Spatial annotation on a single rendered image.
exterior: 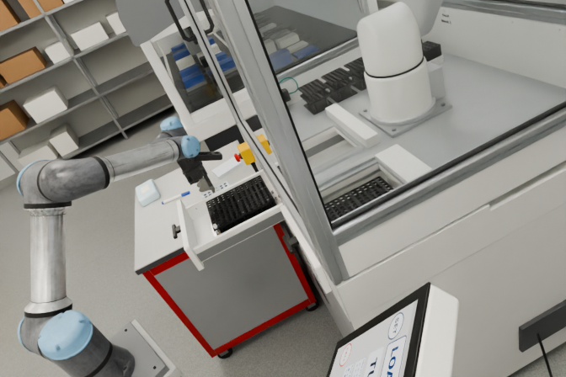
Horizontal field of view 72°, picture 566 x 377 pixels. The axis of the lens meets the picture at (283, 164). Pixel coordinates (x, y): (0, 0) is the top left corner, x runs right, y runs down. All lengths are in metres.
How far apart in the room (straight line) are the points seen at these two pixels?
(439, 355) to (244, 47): 0.49
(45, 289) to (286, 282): 0.99
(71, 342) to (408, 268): 0.84
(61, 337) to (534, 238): 1.26
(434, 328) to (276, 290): 1.36
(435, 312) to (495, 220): 0.57
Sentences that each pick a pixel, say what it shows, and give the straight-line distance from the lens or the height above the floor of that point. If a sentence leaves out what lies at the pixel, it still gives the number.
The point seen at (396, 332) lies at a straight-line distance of 0.61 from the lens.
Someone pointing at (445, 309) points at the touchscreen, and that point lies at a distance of 0.58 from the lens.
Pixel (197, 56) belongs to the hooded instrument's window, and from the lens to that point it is 2.01.
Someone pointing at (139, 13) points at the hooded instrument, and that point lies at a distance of 1.94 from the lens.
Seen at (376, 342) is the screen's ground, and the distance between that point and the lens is 0.66.
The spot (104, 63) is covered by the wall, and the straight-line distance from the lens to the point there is 5.40.
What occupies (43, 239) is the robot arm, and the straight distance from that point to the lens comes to 1.26.
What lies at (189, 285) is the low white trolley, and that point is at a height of 0.55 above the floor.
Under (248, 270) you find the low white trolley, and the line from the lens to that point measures 1.73.
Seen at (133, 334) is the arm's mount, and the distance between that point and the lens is 1.39.
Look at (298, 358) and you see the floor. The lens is 2.00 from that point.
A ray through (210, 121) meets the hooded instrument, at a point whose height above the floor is 0.88.
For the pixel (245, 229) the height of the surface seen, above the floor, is 0.87.
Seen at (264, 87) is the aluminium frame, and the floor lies 1.44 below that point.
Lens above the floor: 1.67
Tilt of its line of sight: 32 degrees down
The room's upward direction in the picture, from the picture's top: 23 degrees counter-clockwise
